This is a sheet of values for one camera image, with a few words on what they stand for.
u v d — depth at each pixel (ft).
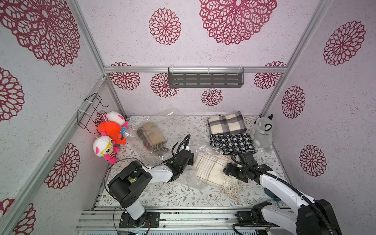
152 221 2.41
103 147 2.60
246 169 2.14
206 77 3.12
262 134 3.08
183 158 2.21
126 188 1.49
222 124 3.51
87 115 2.49
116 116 3.10
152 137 3.30
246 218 2.41
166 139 3.47
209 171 2.74
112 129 2.89
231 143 3.19
